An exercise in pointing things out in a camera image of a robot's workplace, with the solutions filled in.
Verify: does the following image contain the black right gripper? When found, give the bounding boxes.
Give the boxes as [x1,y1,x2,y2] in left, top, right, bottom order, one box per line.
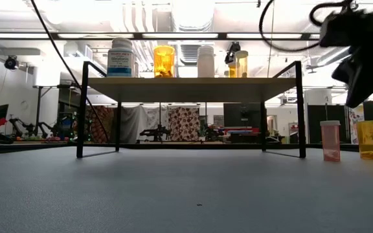
[319,0,373,109]

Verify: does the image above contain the pale yellow vial white cap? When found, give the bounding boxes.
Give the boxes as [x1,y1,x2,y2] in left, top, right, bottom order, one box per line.
[234,50,249,78]

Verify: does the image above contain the plain white bottle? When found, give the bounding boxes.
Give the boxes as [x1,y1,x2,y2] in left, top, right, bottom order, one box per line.
[197,45,216,78]

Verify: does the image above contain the white Trader Joe's melatonin bottle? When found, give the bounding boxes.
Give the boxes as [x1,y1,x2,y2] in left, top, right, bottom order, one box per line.
[106,38,135,78]

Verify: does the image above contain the black cabinet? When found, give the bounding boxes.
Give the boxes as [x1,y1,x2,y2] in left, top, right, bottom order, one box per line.
[308,105,349,144]

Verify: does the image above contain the pink vial white cap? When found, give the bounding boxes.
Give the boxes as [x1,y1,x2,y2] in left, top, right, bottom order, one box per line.
[319,120,341,162]

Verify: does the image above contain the black ceiling spotlight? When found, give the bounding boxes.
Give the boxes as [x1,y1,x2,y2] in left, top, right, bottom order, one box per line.
[4,55,19,71]
[224,41,241,65]

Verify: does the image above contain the black overhead rig beam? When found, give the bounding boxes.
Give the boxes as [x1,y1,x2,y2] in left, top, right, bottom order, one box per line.
[0,31,323,41]

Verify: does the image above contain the red white floral cloth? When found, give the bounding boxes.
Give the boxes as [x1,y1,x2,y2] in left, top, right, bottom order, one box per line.
[168,106,200,142]

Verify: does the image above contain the grey hanging cloth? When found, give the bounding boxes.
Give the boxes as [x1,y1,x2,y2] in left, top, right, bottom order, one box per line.
[121,105,168,137]

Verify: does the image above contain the blue table mat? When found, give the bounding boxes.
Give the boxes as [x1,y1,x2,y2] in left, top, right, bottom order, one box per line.
[0,147,373,233]

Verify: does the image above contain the dark red patterned cloth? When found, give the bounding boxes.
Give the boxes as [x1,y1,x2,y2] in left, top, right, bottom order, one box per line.
[85,105,118,144]

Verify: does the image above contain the blue storage bin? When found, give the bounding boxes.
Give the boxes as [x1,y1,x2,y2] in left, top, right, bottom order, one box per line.
[58,113,76,137]

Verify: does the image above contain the background black robot arms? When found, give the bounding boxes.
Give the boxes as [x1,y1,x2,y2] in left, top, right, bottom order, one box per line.
[8,116,60,142]

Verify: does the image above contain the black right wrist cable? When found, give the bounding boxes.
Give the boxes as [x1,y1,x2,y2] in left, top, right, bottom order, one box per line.
[258,0,356,52]

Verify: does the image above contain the black wall screen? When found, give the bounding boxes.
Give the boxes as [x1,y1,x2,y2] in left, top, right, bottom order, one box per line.
[223,103,262,128]

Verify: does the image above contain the wooden shelf with black frame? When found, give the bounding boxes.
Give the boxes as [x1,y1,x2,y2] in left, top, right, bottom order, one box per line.
[76,60,307,159]

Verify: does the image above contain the black table frame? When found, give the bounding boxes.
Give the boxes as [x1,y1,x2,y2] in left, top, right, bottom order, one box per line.
[0,141,373,153]

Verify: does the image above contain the long thin black cable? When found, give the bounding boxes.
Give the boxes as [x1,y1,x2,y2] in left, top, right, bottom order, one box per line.
[30,0,111,145]

